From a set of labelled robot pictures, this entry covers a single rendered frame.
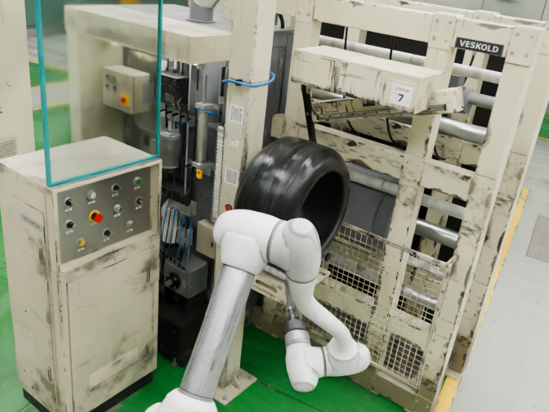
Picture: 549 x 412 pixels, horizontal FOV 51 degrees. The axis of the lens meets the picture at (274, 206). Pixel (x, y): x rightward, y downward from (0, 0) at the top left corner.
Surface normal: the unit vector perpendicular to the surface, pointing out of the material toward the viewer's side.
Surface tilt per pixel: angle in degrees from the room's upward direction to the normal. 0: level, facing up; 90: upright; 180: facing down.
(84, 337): 90
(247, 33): 90
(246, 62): 90
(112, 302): 90
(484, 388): 0
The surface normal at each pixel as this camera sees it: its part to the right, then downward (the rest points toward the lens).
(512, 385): 0.11, -0.91
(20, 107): 0.87, 0.28
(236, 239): -0.33, -0.18
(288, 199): 0.18, 0.07
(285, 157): -0.18, -0.68
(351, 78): -0.60, 0.27
